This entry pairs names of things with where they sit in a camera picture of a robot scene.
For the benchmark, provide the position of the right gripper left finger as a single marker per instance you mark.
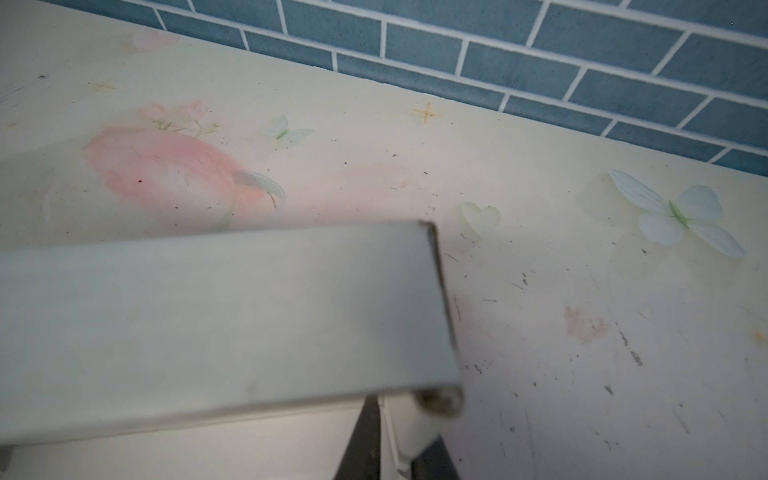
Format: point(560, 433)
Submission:
point(362, 457)

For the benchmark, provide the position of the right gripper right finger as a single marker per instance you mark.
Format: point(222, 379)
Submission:
point(434, 463)

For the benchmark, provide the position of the white paper box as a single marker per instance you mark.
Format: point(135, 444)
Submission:
point(225, 356)

